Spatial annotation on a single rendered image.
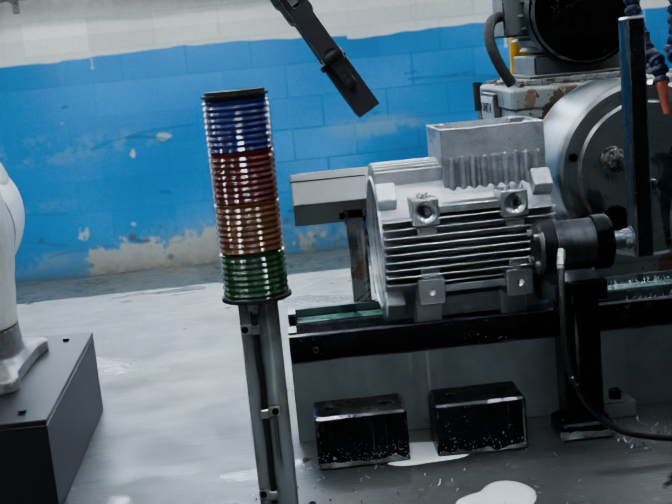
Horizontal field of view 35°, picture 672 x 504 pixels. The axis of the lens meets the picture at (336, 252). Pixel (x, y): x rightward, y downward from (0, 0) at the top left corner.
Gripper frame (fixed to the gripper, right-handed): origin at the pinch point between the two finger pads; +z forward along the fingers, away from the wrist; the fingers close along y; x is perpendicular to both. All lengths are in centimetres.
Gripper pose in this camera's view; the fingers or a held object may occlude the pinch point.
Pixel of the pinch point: (352, 88)
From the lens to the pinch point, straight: 131.1
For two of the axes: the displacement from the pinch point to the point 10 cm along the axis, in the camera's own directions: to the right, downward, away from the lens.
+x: -8.1, 5.8, 0.7
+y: -0.5, -1.8, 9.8
